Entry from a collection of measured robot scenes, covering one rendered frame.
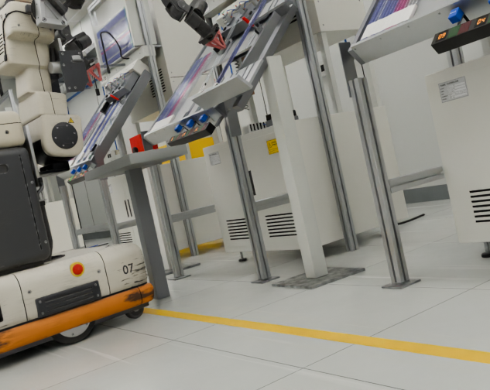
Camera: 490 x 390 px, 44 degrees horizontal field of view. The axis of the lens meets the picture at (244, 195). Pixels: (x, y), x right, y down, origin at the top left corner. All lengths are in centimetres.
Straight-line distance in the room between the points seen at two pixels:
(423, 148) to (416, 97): 35
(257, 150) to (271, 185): 18
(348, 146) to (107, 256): 125
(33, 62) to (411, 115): 263
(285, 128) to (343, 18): 95
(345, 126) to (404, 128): 150
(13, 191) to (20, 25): 65
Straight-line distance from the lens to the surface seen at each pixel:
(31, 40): 249
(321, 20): 291
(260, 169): 279
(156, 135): 293
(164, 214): 304
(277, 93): 221
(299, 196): 220
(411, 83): 424
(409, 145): 431
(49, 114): 240
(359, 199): 285
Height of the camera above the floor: 42
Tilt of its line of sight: 2 degrees down
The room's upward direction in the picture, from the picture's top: 12 degrees counter-clockwise
